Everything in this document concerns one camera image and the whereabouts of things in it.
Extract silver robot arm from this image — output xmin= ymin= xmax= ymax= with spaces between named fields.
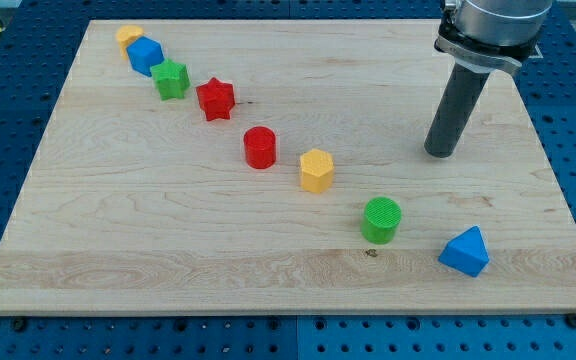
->
xmin=424 ymin=0 xmax=553 ymax=158

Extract blue triangle block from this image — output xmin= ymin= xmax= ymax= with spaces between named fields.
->
xmin=438 ymin=225 xmax=490 ymax=277

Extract green cylinder block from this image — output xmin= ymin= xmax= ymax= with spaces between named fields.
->
xmin=360 ymin=197 xmax=402 ymax=245

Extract yellow hexagon block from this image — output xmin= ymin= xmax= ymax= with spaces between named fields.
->
xmin=300 ymin=148 xmax=335 ymax=193

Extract red cylinder block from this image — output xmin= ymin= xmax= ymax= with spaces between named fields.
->
xmin=243 ymin=126 xmax=276 ymax=169

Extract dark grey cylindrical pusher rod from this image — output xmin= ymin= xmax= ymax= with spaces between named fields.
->
xmin=424 ymin=63 xmax=489 ymax=158

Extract blue cube block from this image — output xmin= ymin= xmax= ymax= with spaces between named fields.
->
xmin=126 ymin=36 xmax=164 ymax=77

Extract green star block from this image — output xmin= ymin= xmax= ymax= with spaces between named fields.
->
xmin=150 ymin=59 xmax=190 ymax=101

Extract red star block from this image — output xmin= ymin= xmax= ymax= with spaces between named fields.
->
xmin=196 ymin=77 xmax=235 ymax=121

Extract yellow heart block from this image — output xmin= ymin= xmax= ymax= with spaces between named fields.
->
xmin=115 ymin=25 xmax=145 ymax=60

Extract wooden board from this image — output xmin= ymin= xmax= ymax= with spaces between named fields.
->
xmin=0 ymin=20 xmax=576 ymax=316

